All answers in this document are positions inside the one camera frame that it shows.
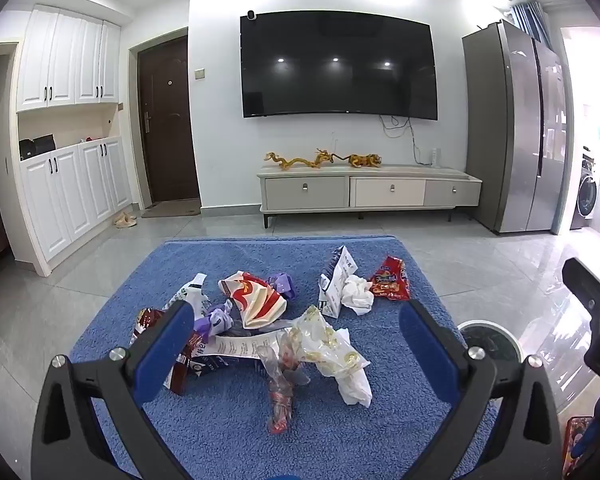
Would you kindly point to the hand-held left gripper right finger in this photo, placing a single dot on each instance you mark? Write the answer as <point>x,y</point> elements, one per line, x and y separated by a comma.
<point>422,345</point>

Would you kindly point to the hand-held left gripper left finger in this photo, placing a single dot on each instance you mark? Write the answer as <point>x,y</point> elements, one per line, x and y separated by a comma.
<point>172,340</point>

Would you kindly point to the round white waste bin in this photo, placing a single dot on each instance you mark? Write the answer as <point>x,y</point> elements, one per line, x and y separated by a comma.
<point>490,340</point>

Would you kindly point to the white tissue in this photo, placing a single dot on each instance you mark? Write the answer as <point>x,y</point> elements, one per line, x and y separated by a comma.
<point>357,294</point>

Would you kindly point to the navy white snack bag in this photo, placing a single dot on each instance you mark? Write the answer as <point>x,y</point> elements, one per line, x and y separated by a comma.
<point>336,280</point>

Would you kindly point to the red printed packet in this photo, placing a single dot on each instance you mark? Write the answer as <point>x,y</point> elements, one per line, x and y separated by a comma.
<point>580,432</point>

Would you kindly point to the purple and white wrapper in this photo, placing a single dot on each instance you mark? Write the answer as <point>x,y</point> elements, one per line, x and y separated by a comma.
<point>217,320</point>

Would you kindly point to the white and green wrapper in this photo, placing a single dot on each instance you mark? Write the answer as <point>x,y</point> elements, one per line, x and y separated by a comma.
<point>192,290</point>

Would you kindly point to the red snack wrapper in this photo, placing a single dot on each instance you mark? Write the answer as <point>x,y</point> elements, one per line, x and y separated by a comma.
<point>390,282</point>

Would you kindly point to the long white paper receipt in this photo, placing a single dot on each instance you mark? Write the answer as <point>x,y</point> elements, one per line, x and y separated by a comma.
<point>245,347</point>

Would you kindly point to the blue fleece blanket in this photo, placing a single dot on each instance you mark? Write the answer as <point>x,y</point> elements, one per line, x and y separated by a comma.
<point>220,410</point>

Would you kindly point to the silver washing machine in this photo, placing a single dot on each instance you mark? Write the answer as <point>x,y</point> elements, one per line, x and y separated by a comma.
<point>586,195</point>

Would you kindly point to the red and cream wrapper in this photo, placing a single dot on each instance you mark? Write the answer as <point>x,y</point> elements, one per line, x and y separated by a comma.
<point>255,302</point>

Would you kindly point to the clear bag with gold print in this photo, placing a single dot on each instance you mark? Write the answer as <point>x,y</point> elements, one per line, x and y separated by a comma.
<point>325,345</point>

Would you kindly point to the clear and red plastic wrapper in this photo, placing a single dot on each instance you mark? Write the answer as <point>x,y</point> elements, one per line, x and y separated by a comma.
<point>280,395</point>

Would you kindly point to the beige slipper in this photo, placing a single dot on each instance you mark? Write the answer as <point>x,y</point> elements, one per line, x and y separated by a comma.
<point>120,222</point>
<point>131,217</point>

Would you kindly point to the brown doormat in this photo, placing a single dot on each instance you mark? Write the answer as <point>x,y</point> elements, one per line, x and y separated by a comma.
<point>172,208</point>

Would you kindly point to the white television stand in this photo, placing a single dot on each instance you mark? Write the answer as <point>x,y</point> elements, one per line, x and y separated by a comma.
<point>370,192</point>

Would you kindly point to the silver refrigerator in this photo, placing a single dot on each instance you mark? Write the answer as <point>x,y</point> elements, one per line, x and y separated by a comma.
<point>510,130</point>

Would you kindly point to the white base cabinet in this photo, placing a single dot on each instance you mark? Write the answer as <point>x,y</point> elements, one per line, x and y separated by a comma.
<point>65,200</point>

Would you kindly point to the white power strip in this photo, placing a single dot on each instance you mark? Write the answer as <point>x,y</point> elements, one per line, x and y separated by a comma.
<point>434,156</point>

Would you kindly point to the golden tiger figure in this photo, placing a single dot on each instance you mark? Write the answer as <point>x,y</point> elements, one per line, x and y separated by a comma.
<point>365,160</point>

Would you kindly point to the dark brown entrance door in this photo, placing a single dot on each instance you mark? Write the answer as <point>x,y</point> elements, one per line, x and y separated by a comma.
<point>170,125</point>

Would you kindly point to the golden dragon figure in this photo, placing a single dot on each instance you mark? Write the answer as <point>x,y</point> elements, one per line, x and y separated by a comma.
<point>300,161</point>

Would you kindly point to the black bag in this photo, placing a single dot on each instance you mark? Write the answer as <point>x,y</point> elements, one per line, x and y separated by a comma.
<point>36,147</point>

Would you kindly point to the blue curtain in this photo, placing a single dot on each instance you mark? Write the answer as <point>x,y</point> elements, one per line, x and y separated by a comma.
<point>530,20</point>

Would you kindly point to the wall light switch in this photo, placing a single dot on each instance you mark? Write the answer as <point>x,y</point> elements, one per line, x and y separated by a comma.
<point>198,74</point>

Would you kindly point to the wall-mounted black television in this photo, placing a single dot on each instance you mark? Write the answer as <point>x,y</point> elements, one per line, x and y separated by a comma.
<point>337,65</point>

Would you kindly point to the white wall cabinet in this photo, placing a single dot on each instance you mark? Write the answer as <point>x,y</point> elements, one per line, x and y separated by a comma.
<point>65,60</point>

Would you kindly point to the small camera on television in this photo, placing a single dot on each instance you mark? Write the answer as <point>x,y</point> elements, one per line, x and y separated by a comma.
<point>252,14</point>

